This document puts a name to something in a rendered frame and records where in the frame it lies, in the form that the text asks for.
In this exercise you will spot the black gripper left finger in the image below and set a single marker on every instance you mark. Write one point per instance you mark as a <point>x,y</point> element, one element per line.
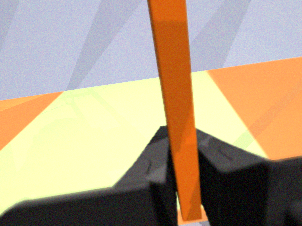
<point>145,195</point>

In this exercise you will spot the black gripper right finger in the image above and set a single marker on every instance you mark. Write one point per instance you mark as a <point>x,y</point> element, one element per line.
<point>241,188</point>

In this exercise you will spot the orange handle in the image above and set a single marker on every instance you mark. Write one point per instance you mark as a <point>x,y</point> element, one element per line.
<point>169,26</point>

